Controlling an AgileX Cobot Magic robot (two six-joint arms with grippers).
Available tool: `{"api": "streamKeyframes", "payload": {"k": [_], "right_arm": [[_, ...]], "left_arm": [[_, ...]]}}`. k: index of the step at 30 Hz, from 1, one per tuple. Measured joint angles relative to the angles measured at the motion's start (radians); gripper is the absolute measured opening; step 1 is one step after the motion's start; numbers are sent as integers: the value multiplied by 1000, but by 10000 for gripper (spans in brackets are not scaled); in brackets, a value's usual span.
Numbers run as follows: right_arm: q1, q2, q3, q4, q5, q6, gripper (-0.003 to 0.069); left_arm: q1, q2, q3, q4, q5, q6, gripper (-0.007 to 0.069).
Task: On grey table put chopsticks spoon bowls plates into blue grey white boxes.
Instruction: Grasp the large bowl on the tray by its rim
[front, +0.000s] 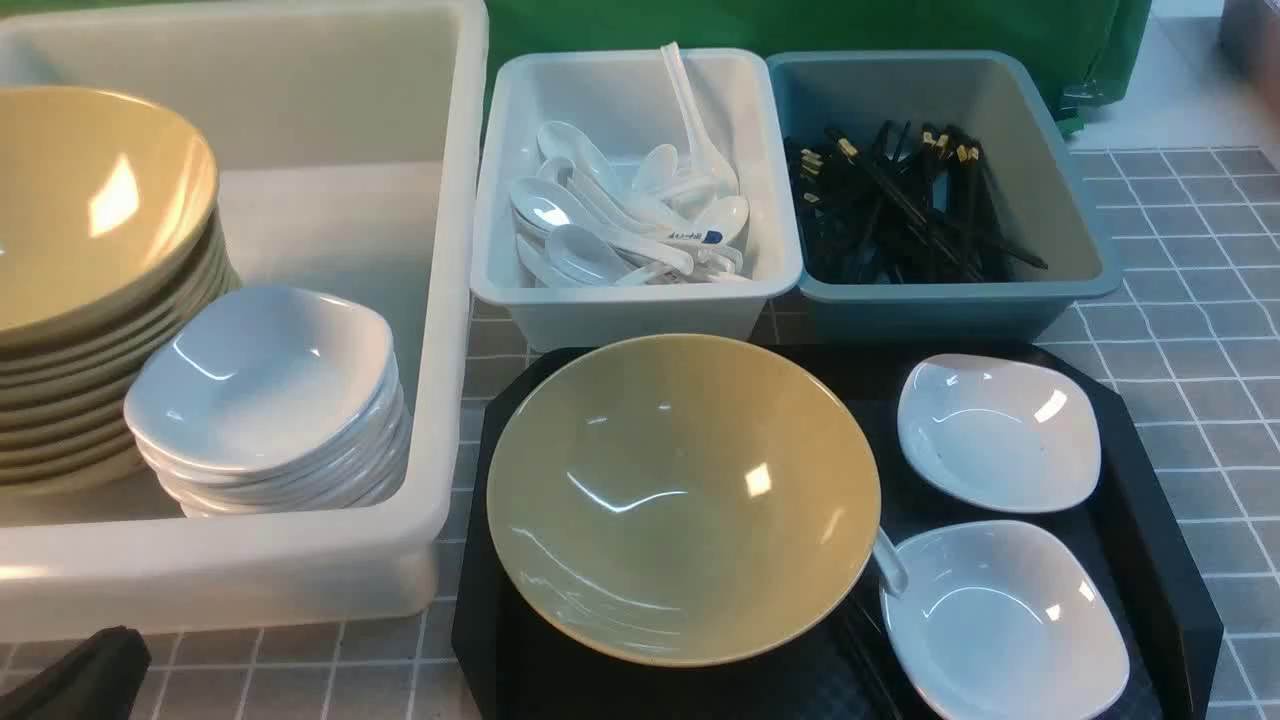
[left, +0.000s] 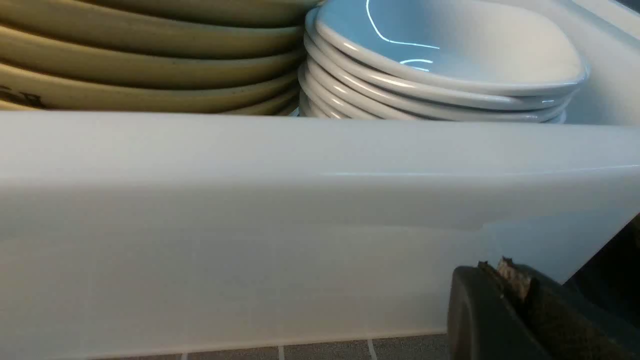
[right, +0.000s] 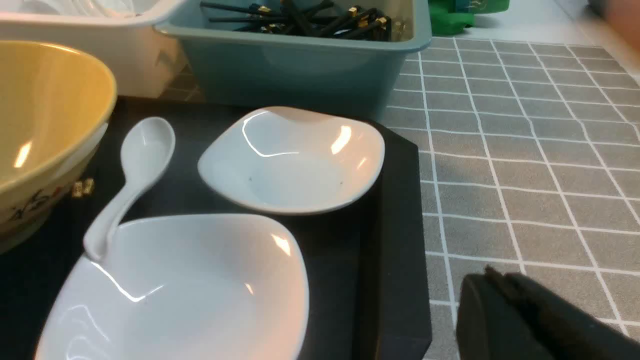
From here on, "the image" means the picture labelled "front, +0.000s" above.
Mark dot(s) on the blue chopstick bin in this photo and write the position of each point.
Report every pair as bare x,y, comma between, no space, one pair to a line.
1040,200

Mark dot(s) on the large white plastic tub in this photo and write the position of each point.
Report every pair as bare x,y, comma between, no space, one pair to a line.
347,134

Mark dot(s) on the white square dish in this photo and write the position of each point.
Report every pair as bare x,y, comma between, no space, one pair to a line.
999,434
1001,621

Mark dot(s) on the white soup spoon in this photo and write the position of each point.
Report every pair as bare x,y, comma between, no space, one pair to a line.
894,575

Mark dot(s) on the stack of white dishes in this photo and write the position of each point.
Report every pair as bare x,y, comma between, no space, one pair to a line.
274,399

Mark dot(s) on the green cloth backdrop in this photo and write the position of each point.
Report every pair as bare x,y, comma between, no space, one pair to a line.
1080,54

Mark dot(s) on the pile of black chopsticks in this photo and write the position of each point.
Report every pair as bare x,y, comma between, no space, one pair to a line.
916,205

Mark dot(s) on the pile of white spoons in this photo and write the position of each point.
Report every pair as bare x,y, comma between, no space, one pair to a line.
583,227

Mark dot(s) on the black serving tray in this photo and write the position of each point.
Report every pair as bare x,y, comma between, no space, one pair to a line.
1126,536

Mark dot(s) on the stack of yellow bowls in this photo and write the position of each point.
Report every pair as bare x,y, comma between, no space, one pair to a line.
112,243

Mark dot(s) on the upright white spoon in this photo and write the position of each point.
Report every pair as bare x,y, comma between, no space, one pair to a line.
705,158

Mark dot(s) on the yellow noodle bowl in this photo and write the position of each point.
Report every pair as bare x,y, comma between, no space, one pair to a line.
683,500

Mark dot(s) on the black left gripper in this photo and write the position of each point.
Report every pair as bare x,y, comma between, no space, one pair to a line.
99,679

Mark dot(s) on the white spoon bin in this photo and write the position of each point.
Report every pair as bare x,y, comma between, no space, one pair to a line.
623,101

